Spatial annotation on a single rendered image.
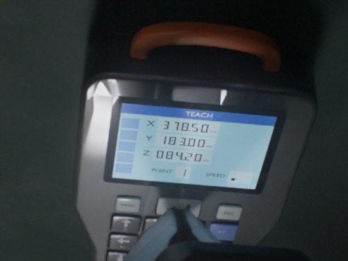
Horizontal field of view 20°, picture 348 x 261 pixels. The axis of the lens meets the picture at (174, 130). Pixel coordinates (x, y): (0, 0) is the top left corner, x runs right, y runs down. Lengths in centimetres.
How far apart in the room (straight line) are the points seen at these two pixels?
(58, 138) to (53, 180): 3
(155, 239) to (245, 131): 5
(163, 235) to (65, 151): 7
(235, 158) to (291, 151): 2
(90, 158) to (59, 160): 4
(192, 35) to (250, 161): 6
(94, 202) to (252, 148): 7
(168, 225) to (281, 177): 5
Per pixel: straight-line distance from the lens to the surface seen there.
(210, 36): 35
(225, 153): 38
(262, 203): 41
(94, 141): 38
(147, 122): 37
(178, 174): 39
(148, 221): 41
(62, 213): 46
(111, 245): 43
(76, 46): 38
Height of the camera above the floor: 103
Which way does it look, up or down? 42 degrees down
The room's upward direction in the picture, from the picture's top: 180 degrees clockwise
